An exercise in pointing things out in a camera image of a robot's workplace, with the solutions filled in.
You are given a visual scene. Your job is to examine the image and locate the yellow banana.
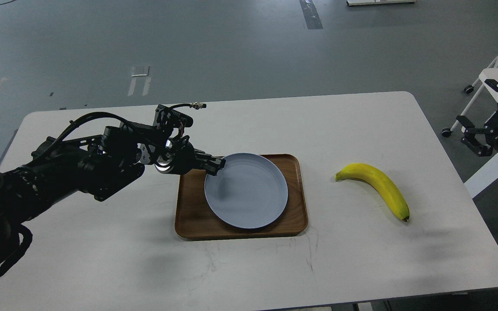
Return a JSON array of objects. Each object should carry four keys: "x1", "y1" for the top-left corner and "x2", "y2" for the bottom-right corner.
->
[{"x1": 334, "y1": 163, "x2": 410, "y2": 222}]

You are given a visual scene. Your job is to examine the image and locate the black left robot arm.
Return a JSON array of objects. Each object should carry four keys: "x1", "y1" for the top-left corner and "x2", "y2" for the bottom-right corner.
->
[{"x1": 0, "y1": 105, "x2": 226, "y2": 277}]

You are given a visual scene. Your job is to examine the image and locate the light blue plate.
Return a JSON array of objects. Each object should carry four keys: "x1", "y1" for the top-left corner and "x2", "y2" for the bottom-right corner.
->
[{"x1": 204, "y1": 153, "x2": 288, "y2": 229}]

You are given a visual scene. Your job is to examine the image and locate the white board on floor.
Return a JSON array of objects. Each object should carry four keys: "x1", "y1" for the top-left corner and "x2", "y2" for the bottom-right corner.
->
[{"x1": 346, "y1": 0, "x2": 417, "y2": 6}]

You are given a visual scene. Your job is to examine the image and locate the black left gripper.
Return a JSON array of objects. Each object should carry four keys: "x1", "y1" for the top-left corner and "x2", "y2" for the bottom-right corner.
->
[{"x1": 154, "y1": 139, "x2": 226, "y2": 176}]

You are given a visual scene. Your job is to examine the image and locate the brown wooden tray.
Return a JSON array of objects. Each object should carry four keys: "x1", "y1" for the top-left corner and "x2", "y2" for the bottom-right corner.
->
[{"x1": 175, "y1": 154, "x2": 308, "y2": 241}]

